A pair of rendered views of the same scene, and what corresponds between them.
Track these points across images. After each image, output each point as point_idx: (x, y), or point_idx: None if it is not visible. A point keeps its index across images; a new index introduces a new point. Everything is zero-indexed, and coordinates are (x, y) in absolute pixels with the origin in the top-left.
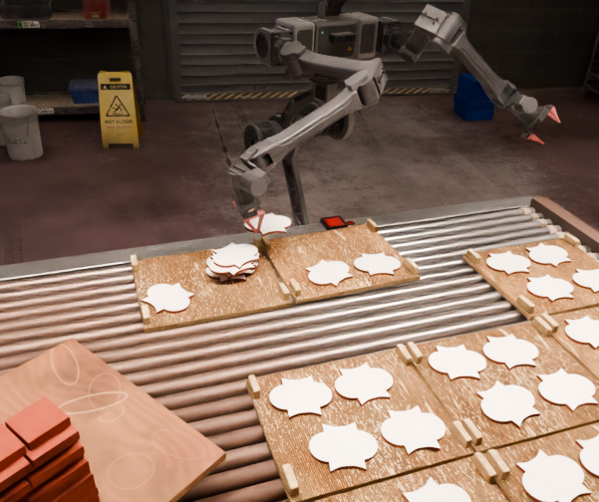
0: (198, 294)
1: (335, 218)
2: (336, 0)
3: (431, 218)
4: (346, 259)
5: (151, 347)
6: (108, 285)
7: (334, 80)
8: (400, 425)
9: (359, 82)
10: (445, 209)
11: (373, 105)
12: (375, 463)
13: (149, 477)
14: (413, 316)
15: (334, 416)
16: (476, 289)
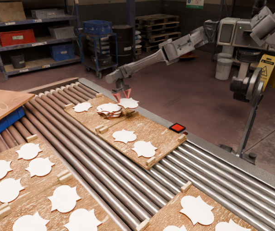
0: (89, 112)
1: (181, 126)
2: (254, 8)
3: (227, 162)
4: (142, 139)
5: (56, 114)
6: (88, 97)
7: (245, 60)
8: (9, 184)
9: (162, 43)
10: (248, 166)
11: (172, 61)
12: None
13: None
14: (111, 176)
15: (18, 163)
16: (156, 200)
